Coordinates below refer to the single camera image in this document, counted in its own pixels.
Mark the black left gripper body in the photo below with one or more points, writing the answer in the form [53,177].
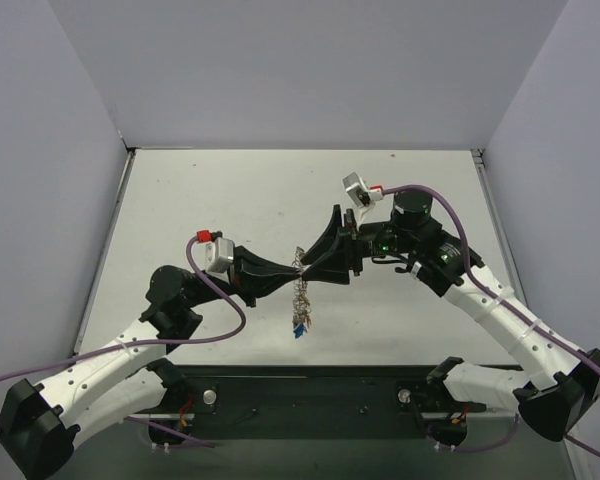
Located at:
[241,278]

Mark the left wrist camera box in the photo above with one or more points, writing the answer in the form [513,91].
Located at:
[219,252]

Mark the steel key organiser ring disc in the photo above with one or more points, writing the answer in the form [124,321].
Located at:
[301,307]

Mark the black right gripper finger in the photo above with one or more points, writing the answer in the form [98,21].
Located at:
[330,248]
[329,274]

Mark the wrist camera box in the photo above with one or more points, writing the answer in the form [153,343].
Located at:
[363,196]
[219,252]

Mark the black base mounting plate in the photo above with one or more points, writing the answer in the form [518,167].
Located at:
[221,403]

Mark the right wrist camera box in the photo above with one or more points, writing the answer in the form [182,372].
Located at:
[363,196]

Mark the aluminium front rail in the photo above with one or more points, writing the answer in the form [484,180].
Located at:
[92,398]

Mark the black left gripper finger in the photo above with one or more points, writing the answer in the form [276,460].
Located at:
[264,285]
[252,264]

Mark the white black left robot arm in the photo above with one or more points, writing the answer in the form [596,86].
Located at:
[42,423]

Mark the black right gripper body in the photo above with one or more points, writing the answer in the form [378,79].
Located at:
[353,245]

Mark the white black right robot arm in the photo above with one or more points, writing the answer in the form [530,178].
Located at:
[447,266]

